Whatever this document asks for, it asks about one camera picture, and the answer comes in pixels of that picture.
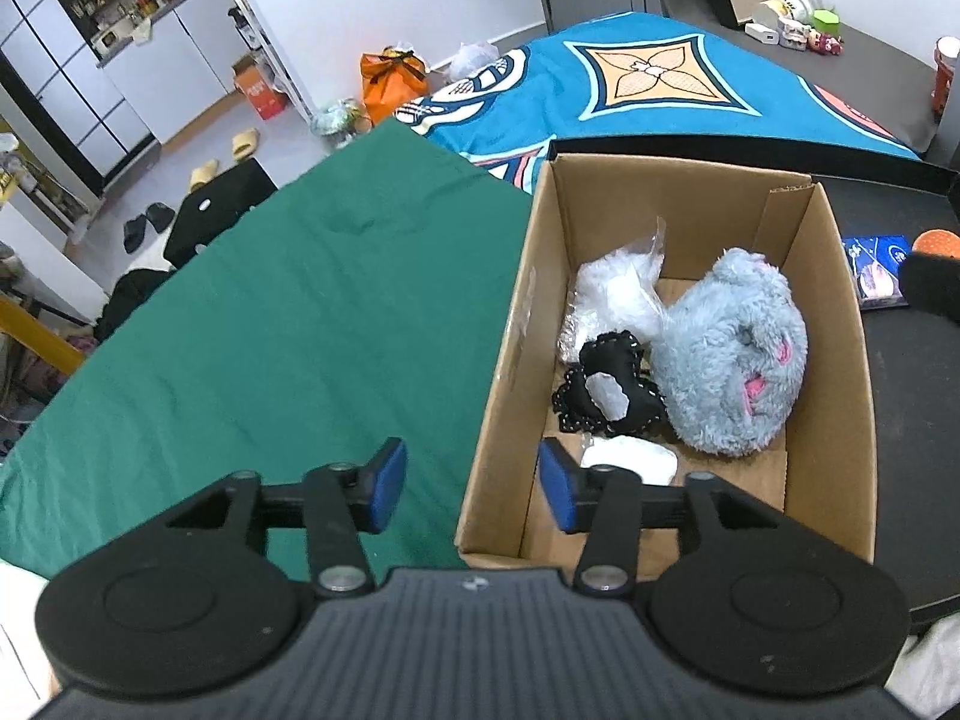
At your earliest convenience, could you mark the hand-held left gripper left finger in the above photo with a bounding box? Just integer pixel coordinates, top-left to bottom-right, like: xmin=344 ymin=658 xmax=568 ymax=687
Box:
xmin=161 ymin=437 xmax=410 ymax=601

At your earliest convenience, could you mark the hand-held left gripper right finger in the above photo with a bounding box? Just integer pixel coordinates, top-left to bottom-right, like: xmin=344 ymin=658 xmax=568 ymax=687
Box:
xmin=538 ymin=439 xmax=788 ymax=601

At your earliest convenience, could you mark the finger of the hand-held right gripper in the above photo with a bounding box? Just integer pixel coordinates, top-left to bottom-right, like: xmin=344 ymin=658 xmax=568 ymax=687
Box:
xmin=898 ymin=251 xmax=960 ymax=316

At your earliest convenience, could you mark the burger plush toy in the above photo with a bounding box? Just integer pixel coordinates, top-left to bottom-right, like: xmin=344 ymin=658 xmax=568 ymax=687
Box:
xmin=911 ymin=229 xmax=960 ymax=260

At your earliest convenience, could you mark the white fluffy cloth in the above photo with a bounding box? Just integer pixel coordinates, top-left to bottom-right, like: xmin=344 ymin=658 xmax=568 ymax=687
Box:
xmin=581 ymin=436 xmax=677 ymax=487

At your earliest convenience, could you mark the black paw plush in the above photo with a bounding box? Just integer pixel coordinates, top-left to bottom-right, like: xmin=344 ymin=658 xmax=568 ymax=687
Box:
xmin=553 ymin=331 xmax=665 ymax=437

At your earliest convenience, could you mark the brown cardboard box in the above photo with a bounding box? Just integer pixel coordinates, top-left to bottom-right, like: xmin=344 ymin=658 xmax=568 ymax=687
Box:
xmin=455 ymin=154 xmax=878 ymax=578

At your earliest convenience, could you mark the clear bag of white stuffing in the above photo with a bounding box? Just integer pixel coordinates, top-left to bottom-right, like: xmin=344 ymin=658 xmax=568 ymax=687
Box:
xmin=559 ymin=217 xmax=668 ymax=361

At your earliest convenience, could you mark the large grey-blue plush toy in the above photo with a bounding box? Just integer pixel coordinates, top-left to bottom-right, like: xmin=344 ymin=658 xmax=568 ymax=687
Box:
xmin=649 ymin=247 xmax=809 ymax=458

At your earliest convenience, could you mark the blue tissue packet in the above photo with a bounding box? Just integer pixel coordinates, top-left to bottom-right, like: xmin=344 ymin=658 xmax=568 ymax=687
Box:
xmin=841 ymin=234 xmax=912 ymax=312

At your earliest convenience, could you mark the green cloth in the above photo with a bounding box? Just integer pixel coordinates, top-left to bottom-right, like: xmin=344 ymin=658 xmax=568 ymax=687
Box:
xmin=0 ymin=120 xmax=533 ymax=582

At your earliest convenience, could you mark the red patterned cup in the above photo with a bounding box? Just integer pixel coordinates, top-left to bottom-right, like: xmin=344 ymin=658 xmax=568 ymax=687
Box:
xmin=932 ymin=37 xmax=960 ymax=118

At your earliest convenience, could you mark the black low table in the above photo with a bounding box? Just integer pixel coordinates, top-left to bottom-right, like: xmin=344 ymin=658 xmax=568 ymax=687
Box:
xmin=652 ymin=11 xmax=960 ymax=160

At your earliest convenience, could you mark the black bag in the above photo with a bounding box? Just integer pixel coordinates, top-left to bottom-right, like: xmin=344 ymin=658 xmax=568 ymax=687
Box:
xmin=166 ymin=160 xmax=278 ymax=269

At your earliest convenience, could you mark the clear plastic wrapper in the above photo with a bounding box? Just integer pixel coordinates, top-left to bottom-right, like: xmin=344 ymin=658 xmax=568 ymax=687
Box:
xmin=311 ymin=99 xmax=368 ymax=140

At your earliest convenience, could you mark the white fleece blanket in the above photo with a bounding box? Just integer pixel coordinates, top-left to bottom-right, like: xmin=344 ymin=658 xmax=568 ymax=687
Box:
xmin=885 ymin=611 xmax=960 ymax=720

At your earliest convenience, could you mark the orange gift bag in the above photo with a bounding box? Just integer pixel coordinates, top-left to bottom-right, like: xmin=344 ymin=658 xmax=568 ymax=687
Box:
xmin=360 ymin=47 xmax=430 ymax=127

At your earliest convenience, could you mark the blue patterned blanket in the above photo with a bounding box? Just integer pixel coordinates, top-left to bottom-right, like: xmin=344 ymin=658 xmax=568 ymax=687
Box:
xmin=394 ymin=11 xmax=923 ymax=200

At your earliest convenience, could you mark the orange carton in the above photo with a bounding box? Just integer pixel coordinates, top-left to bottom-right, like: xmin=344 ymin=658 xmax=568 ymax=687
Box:
xmin=232 ymin=56 xmax=290 ymax=121

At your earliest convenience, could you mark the white plastic bag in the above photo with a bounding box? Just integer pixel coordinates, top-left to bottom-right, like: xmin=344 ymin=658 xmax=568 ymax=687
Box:
xmin=448 ymin=41 xmax=502 ymax=83

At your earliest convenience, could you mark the white rack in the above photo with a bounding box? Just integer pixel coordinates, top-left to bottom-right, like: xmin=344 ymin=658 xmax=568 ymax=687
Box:
xmin=229 ymin=0 xmax=312 ymax=121

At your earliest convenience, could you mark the white kitchen cabinet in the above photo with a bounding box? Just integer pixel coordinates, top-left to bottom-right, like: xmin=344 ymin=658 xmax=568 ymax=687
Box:
xmin=97 ymin=0 xmax=263 ymax=151

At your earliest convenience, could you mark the black glass door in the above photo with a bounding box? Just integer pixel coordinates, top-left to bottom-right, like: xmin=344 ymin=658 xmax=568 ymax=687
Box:
xmin=0 ymin=0 xmax=162 ymax=197

